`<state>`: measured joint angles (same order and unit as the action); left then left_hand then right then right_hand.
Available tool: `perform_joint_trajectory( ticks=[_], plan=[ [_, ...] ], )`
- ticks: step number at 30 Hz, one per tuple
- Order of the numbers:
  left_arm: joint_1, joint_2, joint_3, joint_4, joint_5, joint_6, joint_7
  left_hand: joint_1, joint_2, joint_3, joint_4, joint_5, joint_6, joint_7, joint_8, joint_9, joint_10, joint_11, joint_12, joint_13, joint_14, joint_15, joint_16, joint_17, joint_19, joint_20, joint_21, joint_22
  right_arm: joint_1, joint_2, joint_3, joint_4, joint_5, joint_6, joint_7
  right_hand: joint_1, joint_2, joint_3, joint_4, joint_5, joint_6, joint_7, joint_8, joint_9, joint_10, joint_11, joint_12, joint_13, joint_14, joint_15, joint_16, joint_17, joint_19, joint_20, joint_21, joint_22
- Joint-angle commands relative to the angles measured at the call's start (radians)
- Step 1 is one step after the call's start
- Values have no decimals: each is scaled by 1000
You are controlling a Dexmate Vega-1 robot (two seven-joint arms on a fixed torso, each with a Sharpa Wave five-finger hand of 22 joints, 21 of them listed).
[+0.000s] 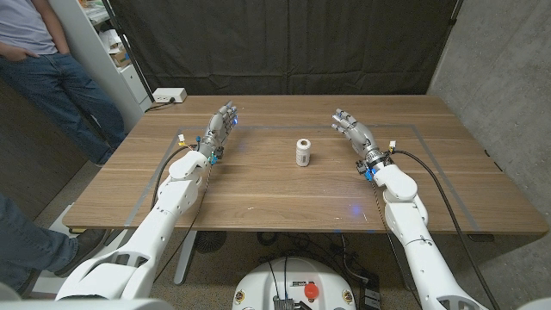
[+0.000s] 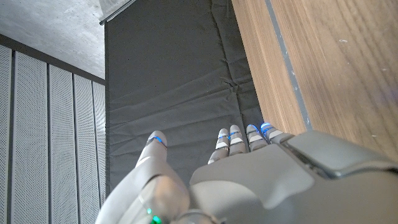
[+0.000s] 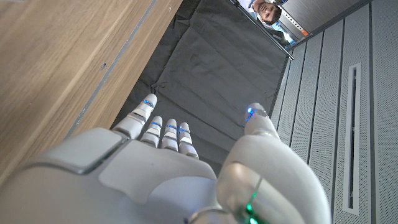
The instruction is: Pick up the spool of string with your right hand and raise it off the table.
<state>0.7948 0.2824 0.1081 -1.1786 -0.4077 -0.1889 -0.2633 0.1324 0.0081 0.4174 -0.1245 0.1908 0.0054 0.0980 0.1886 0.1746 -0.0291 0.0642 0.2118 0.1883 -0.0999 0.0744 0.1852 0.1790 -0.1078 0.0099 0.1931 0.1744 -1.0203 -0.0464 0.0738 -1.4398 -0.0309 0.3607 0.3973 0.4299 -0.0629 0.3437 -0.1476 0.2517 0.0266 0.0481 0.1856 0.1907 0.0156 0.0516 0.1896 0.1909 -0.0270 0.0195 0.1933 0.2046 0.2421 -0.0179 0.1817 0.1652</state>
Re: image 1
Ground white flat floor board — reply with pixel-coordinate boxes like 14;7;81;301
32;202;134;298

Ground small white bottle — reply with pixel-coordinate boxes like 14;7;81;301
294;138;313;168

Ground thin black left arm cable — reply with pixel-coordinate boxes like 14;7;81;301
152;165;214;283

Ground white crumpled papers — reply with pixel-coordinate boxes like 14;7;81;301
97;28;124;55

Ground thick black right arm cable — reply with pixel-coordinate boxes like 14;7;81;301
389;148;503;310

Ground brown cardboard box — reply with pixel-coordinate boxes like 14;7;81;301
109;46;133;69

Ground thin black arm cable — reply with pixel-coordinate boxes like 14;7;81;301
152;165;214;283
369;180;425;310

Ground black floor power strip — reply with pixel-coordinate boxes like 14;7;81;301
359;275;382;310

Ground tangle of black floor cables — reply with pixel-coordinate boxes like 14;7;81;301
257;232;367;281

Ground white shelf cabinet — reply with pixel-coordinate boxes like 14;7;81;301
49;0;152;130

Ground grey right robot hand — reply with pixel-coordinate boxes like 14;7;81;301
330;108;391;173

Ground black backdrop stand pole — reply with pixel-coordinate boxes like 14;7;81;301
447;0;464;27
101;0;156;103

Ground white power socket box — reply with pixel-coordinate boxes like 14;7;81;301
152;87;189;104

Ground round black floor fan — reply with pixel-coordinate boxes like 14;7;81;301
193;231;228;254

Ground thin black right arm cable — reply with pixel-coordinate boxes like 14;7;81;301
369;180;425;310

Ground white robot torso shell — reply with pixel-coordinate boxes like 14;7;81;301
0;282;551;310

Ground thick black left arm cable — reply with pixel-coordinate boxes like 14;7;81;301
150;145;199;210

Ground seated person in blue jeans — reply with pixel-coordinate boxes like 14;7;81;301
0;193;108;298

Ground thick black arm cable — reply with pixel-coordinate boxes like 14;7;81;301
150;145;199;210
389;148;503;310

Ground person in grey t-shirt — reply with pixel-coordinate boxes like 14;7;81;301
0;0;127;167

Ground black backdrop curtain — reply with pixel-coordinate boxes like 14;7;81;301
107;0;460;96

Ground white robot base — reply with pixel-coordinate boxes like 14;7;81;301
231;257;357;310

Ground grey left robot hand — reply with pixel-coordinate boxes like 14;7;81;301
196;101;238;167

